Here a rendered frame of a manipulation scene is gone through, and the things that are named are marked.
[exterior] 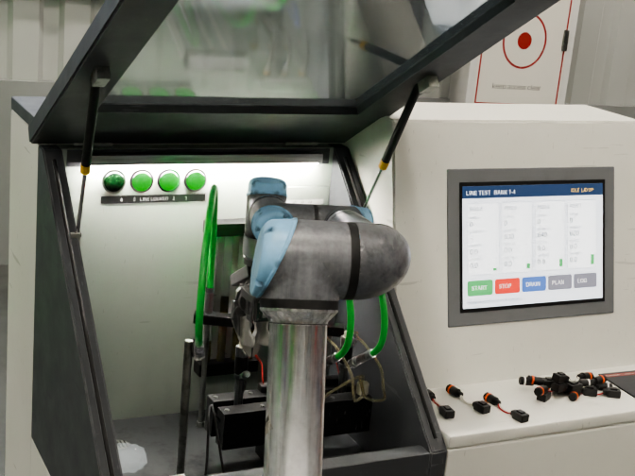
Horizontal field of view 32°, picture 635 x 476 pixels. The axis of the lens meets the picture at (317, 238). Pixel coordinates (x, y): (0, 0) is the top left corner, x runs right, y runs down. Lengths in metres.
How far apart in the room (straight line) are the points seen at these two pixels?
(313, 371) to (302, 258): 0.16
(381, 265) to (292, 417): 0.25
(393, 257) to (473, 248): 0.88
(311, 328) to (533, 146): 1.12
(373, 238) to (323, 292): 0.11
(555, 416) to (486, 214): 0.47
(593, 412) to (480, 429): 0.30
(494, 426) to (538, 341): 0.35
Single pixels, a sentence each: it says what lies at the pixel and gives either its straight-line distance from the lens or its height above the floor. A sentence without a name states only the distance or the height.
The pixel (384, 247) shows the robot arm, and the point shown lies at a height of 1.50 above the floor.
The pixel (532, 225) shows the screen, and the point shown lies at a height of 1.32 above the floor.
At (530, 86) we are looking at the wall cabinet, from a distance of 6.64.
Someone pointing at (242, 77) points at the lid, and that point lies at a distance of 2.12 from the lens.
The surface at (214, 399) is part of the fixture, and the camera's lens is 2.32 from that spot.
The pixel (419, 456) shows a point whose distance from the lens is 2.25.
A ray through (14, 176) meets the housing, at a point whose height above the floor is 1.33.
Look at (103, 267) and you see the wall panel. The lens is 2.42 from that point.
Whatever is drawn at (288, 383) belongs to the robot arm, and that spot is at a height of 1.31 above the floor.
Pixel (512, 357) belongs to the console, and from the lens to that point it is 2.59.
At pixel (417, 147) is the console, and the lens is 2.42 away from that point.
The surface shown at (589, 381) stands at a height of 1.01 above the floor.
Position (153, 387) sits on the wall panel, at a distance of 2.56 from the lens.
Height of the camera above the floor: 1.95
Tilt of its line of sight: 16 degrees down
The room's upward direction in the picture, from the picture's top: 6 degrees clockwise
